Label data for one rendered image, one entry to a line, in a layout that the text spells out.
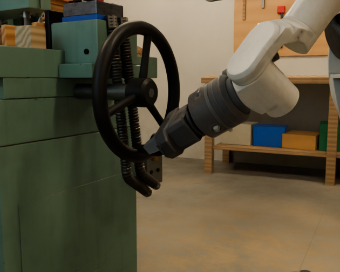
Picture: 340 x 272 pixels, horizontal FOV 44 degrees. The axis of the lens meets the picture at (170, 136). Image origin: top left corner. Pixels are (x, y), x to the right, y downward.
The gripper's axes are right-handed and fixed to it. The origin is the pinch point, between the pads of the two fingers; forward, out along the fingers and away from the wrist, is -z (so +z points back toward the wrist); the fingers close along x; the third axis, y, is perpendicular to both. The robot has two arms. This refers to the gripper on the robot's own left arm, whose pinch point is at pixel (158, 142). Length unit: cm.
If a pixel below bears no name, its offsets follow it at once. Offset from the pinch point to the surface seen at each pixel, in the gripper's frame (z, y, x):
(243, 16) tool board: -64, -36, 345
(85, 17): -4.8, 27.2, 15.8
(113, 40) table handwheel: 3.7, 19.7, 4.3
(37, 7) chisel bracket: -17.5, 36.7, 22.9
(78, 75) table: -10.5, 18.8, 8.4
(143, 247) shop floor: -100, -66, 78
